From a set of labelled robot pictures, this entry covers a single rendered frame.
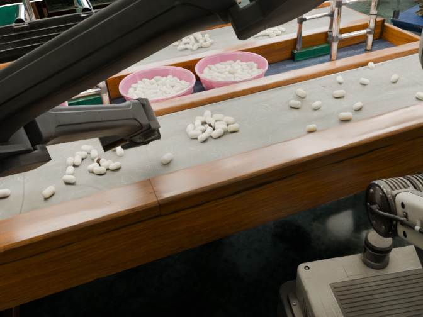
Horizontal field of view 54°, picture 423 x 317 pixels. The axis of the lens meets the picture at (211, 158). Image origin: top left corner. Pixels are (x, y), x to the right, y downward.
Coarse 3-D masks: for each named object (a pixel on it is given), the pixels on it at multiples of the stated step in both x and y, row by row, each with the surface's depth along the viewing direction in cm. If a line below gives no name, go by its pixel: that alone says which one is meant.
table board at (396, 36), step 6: (342, 6) 207; (384, 30) 183; (390, 30) 179; (396, 30) 176; (402, 30) 174; (384, 36) 184; (390, 36) 180; (396, 36) 177; (402, 36) 174; (408, 36) 171; (414, 36) 168; (420, 36) 167; (396, 42) 178; (402, 42) 175; (408, 42) 172
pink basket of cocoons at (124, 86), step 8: (136, 72) 151; (144, 72) 153; (168, 72) 154; (176, 72) 153; (184, 72) 150; (128, 80) 149; (136, 80) 151; (184, 80) 151; (192, 80) 146; (120, 88) 142; (128, 88) 149; (192, 88) 142; (128, 96) 135; (176, 96) 134
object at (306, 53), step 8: (312, 16) 164; (320, 16) 165; (328, 16) 167; (296, 32) 166; (328, 32) 172; (296, 40) 168; (328, 40) 173; (296, 48) 170; (304, 48) 172; (312, 48) 171; (320, 48) 173; (328, 48) 174; (296, 56) 171; (304, 56) 172; (312, 56) 173
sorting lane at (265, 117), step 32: (384, 64) 148; (416, 64) 146; (256, 96) 135; (288, 96) 134; (320, 96) 132; (352, 96) 131; (384, 96) 129; (160, 128) 123; (256, 128) 119; (288, 128) 118; (320, 128) 117; (64, 160) 113; (128, 160) 111; (160, 160) 110; (192, 160) 109; (32, 192) 103; (64, 192) 102; (96, 192) 101
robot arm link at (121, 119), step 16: (48, 112) 57; (64, 112) 60; (80, 112) 63; (96, 112) 67; (112, 112) 72; (128, 112) 77; (144, 112) 83; (32, 128) 54; (48, 128) 55; (64, 128) 58; (80, 128) 62; (96, 128) 66; (112, 128) 71; (128, 128) 77; (144, 128) 81; (32, 144) 54; (48, 144) 59; (0, 160) 49; (16, 160) 49; (32, 160) 51; (48, 160) 54; (0, 176) 50
